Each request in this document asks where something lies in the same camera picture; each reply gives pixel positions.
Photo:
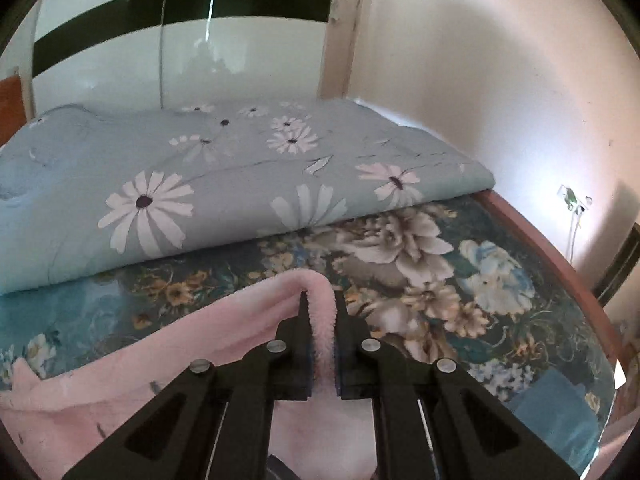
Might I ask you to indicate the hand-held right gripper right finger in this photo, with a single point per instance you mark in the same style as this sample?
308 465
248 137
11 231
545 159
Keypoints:
340 360

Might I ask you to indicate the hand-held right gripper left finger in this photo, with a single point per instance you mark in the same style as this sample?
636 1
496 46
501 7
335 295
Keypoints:
306 360

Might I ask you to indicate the pink fleece garment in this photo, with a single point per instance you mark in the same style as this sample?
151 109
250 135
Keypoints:
150 370

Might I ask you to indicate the teal floral bedsheet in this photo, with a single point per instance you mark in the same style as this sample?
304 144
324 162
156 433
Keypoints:
425 280

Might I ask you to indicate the blue daisy print quilt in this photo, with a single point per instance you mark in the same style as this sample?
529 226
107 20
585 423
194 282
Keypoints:
225 170

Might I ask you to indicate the dark furniture edge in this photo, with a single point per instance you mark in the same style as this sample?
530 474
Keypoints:
620 265

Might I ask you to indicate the white door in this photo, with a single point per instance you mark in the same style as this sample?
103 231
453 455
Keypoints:
340 40

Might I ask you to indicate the white wardrobe with black stripe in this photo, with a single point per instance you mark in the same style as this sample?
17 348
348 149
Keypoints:
125 60

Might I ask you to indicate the orange wooden headboard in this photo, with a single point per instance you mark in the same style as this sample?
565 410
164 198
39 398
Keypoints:
10 110

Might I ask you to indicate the wooden bed frame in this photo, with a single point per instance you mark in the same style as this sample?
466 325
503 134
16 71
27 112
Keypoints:
560 265

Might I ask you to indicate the wall socket with charger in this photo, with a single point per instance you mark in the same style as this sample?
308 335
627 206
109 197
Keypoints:
570 197

